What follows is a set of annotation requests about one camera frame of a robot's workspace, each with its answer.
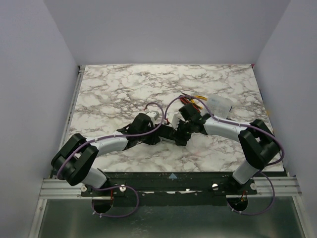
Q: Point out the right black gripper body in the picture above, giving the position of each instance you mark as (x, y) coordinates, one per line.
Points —
(184, 128)

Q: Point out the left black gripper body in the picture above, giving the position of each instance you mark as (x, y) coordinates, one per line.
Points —
(142, 123)

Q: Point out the black umbrella sleeve case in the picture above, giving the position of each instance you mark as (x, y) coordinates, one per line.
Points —
(167, 133)

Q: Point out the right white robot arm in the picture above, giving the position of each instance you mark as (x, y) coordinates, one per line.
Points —
(257, 142)

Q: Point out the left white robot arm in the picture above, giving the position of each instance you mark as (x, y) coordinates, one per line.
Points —
(74, 160)

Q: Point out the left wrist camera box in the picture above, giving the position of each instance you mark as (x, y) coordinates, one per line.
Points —
(154, 115)

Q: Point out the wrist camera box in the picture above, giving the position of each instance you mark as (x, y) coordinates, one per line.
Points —
(154, 115)
(174, 121)

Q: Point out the yellow handled tool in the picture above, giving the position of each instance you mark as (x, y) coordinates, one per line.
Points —
(198, 97)

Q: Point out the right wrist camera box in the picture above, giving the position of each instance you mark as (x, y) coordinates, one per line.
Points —
(174, 121)

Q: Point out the red handled pliers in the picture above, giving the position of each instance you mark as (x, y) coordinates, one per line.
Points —
(188, 100)

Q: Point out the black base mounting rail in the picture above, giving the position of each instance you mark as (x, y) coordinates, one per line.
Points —
(127, 189)

